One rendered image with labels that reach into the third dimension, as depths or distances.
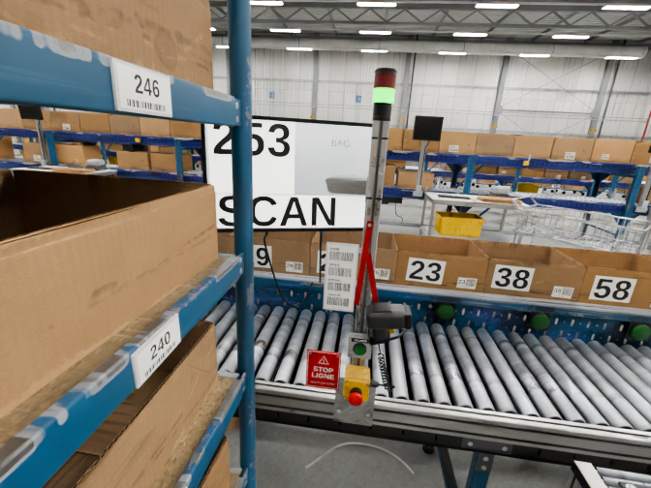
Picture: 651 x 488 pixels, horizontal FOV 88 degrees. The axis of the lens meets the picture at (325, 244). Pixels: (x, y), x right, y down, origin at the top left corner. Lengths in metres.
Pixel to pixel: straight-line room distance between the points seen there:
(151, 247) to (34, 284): 0.11
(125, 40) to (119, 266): 0.17
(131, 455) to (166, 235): 0.21
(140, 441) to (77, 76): 0.32
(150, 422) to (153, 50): 0.35
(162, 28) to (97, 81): 0.13
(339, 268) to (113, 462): 0.66
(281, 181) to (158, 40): 0.62
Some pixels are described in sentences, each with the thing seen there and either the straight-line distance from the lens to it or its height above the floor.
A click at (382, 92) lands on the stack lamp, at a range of 0.85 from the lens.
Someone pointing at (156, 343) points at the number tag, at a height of 1.34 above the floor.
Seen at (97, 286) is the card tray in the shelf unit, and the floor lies 1.39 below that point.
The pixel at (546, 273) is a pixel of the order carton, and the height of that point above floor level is 1.01.
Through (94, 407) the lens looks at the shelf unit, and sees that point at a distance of 0.29.
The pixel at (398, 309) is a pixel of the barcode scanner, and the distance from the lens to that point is 0.91.
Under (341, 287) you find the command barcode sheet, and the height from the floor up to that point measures 1.12.
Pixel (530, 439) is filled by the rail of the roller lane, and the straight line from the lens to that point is 1.29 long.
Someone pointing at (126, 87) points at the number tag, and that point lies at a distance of 0.27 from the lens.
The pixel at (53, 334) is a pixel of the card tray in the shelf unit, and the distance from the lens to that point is 0.29.
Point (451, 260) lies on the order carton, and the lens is 1.58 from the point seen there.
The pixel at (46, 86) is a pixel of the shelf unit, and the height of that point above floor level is 1.52.
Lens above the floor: 1.50
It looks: 17 degrees down
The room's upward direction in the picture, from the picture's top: 3 degrees clockwise
